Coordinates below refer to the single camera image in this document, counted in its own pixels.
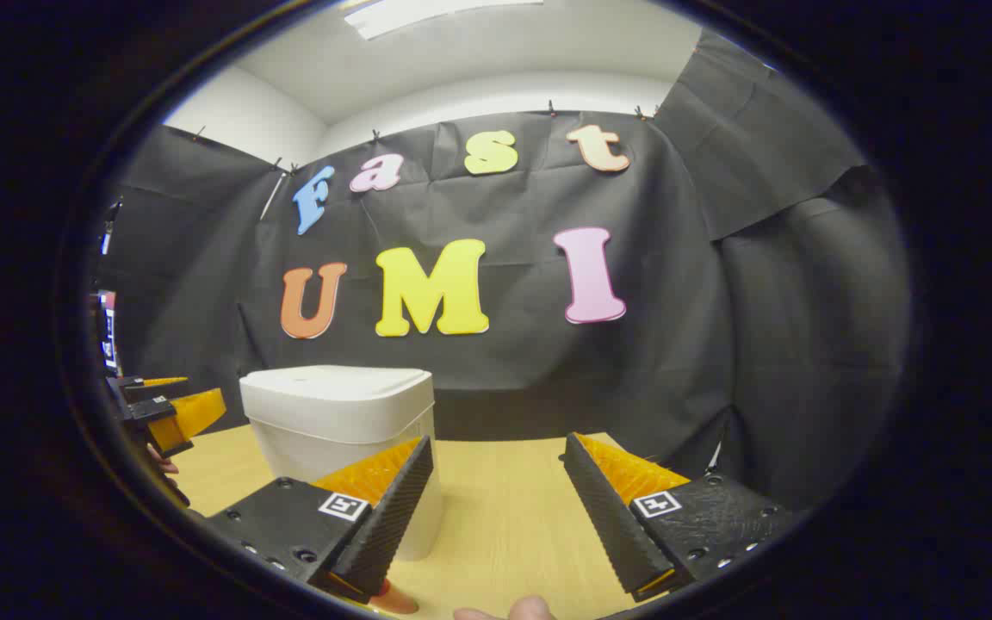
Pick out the wooden desktop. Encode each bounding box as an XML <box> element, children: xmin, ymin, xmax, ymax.
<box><xmin>164</xmin><ymin>422</ymin><xmax>695</xmax><ymax>620</ymax></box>

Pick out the computer monitor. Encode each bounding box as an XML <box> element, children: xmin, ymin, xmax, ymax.
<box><xmin>98</xmin><ymin>288</ymin><xmax>119</xmax><ymax>373</ymax></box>

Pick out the white desktop garbage bin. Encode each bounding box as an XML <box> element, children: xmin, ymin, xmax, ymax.
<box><xmin>239</xmin><ymin>365</ymin><xmax>445</xmax><ymax>562</ymax></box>

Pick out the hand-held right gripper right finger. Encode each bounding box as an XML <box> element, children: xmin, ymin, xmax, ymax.
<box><xmin>561</xmin><ymin>432</ymin><xmax>798</xmax><ymax>602</ymax></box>

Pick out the red pop can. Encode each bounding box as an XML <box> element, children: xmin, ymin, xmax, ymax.
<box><xmin>367</xmin><ymin>579</ymin><xmax>421</xmax><ymax>615</ymax></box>

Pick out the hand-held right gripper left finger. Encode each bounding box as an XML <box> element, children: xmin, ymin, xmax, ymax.
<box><xmin>203</xmin><ymin>435</ymin><xmax>435</xmax><ymax>604</ymax></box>

